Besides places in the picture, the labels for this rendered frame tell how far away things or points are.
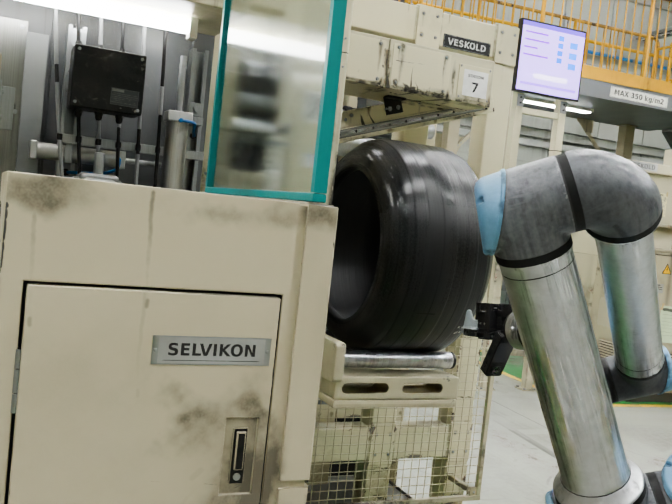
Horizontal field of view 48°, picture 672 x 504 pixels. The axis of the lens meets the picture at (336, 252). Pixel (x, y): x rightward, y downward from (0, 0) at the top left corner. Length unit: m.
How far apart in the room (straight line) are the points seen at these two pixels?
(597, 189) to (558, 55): 5.21
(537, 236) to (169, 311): 0.52
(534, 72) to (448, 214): 4.36
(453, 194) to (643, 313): 0.67
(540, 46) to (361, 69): 4.05
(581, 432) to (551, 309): 0.22
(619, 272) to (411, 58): 1.24
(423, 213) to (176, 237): 0.98
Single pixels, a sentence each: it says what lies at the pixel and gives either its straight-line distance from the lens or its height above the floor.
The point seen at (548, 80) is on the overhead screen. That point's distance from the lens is 6.21.
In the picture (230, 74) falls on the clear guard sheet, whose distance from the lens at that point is 1.44.
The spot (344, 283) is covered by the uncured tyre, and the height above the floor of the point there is 1.05.
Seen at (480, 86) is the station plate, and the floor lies 1.70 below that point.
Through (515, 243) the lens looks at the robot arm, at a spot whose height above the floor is 1.24.
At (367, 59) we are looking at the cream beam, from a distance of 2.26.
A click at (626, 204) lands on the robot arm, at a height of 1.31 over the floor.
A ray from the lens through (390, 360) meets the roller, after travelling 1.94.
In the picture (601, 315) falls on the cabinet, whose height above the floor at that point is 0.63.
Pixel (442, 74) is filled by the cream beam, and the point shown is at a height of 1.71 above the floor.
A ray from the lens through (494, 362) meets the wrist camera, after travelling 1.72.
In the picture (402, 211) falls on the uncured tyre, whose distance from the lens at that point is 1.81.
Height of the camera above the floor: 1.26
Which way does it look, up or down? 3 degrees down
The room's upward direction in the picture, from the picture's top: 6 degrees clockwise
